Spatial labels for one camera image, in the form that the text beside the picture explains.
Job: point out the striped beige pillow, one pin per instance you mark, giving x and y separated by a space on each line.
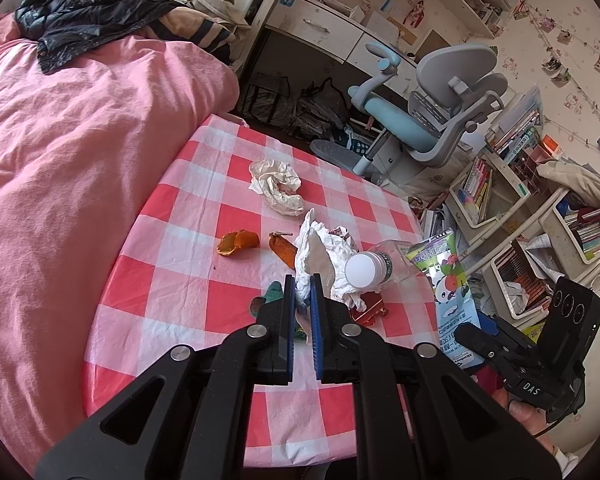
200 30

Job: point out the green foil wrapper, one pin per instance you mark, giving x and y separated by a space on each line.
272 294

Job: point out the clear plastic storage bag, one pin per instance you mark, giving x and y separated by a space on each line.
265 100

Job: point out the clear plastic bottle white cap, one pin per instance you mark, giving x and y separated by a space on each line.
362 270

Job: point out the cream printed bag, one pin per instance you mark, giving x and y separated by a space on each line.
435 180

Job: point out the green printed drink pouch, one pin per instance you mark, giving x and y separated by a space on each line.
450 285

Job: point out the white desk with drawers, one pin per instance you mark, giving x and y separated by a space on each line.
325 25

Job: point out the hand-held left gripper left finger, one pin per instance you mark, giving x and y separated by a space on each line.
290 310

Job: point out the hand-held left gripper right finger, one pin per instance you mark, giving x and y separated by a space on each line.
317 330

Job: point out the blue patterned box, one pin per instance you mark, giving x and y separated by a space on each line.
355 142

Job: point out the white bookshelf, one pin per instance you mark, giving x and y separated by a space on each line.
500 195

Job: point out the black puffer jacket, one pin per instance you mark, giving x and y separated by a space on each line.
90 15

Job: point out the person's right hand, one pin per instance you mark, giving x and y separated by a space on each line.
525 412

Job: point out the grey and blue desk chair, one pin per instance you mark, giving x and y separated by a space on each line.
455 70

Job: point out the cream canvas tote bag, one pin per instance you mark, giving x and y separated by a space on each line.
215 0

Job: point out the small orange peel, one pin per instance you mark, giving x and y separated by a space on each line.
235 242

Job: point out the cream paper wrapper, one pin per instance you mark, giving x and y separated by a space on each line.
280 185

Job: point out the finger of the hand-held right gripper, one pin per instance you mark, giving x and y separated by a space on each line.
472 340

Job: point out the red snack bag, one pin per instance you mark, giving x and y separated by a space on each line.
370 310

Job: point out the pink blanket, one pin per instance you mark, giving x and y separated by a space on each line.
80 185

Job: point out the white tissue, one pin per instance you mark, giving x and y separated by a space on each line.
337 265
307 255

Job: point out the row of books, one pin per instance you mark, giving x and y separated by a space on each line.
517 125

